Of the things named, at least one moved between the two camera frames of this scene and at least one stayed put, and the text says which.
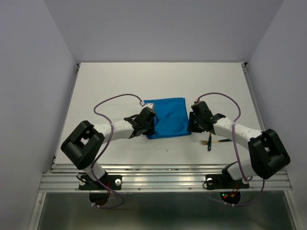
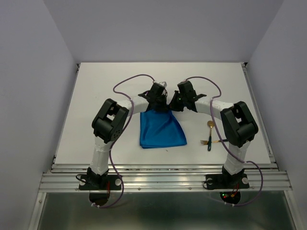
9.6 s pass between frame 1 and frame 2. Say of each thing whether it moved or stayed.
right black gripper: moved
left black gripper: moved
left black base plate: stayed
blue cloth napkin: moved
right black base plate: stayed
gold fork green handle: stayed
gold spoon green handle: stayed
